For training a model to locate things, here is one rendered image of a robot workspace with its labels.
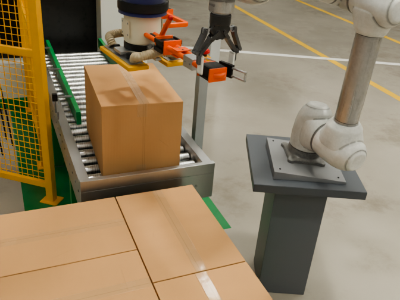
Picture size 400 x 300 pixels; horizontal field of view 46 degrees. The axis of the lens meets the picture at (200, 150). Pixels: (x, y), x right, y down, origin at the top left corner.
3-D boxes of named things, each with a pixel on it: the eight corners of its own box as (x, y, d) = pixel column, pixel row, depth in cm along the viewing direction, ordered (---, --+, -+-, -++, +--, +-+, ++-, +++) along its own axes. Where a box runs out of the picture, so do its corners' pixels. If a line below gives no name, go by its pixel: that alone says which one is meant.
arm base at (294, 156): (313, 144, 237) (316, 134, 235) (325, 167, 218) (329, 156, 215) (278, 140, 235) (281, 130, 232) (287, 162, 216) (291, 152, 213)
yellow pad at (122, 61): (99, 49, 226) (99, 39, 224) (118, 47, 231) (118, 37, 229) (128, 72, 201) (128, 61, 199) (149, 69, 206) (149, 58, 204)
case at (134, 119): (86, 128, 284) (84, 65, 265) (150, 123, 297) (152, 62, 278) (103, 180, 235) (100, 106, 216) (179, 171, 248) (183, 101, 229)
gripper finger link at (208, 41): (221, 33, 164) (219, 30, 163) (202, 58, 164) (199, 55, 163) (215, 30, 167) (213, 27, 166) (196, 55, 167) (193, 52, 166)
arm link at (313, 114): (308, 135, 232) (321, 94, 221) (332, 154, 218) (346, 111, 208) (281, 138, 225) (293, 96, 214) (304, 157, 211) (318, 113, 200)
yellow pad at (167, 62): (135, 46, 236) (135, 36, 233) (153, 44, 241) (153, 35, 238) (166, 67, 211) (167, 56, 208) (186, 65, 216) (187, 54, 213)
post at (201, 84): (186, 193, 329) (196, 54, 282) (195, 191, 332) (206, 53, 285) (190, 198, 324) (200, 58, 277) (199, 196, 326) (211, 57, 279)
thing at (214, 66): (196, 75, 173) (197, 62, 171) (213, 73, 177) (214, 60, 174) (208, 83, 167) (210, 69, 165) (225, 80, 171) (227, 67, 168)
